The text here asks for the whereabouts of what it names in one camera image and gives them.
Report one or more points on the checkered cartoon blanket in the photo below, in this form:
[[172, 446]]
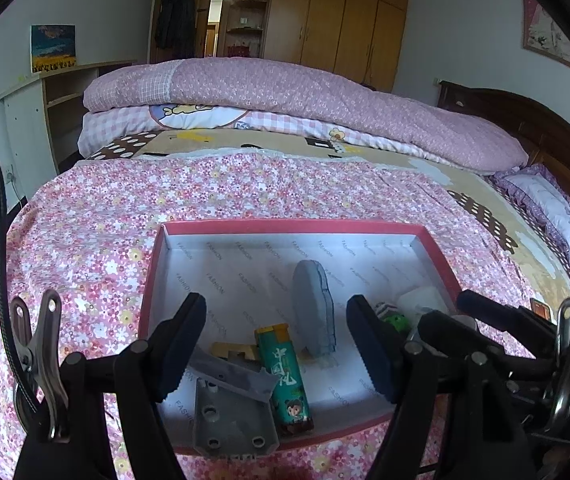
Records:
[[98, 129]]

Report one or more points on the purple ruffled pillow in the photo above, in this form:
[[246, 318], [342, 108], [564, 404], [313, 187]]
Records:
[[536, 190]]

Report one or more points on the grey metal hinge bracket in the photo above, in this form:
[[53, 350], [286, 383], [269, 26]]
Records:
[[228, 426]]

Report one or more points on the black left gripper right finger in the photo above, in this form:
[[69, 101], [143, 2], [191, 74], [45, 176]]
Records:
[[405, 373]]

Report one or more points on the silver metal spring clamp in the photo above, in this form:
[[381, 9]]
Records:
[[38, 358]]

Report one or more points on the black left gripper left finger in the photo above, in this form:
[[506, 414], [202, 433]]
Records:
[[141, 376]]

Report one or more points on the wooden wardrobe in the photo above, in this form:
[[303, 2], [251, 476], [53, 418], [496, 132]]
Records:
[[357, 39]]

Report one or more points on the grey curved plastic pipe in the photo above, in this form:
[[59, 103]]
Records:
[[253, 384]]

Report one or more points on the white usb wall charger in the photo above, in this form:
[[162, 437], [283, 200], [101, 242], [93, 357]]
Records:
[[420, 301]]

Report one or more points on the pink floral bed sheet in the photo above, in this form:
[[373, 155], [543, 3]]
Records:
[[89, 234]]

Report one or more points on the white bedside shelf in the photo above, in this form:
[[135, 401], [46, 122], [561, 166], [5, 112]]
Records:
[[43, 118]]

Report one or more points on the pink folded quilt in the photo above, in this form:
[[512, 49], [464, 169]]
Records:
[[277, 87]]

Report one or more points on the blue correction tape dispenser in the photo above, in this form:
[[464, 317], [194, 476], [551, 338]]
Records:
[[314, 308]]

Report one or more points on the pink framed wall picture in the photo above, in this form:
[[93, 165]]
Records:
[[541, 34]]

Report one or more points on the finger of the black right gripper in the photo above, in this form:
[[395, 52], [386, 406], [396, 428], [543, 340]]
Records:
[[535, 333], [461, 350]]

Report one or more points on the green face toy figure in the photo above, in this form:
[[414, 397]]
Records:
[[392, 315]]

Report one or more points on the blue yellow landscape picture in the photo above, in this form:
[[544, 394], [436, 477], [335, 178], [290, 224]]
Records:
[[52, 47]]

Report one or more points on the pink shallow cardboard box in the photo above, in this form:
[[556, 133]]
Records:
[[245, 269]]

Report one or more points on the green cartoon lighter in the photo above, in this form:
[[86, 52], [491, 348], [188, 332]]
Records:
[[290, 406]]

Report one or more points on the dark wooden headboard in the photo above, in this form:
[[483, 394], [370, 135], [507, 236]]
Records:
[[543, 134]]

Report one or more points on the silver right gripper clamp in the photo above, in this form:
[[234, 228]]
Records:
[[560, 410]]

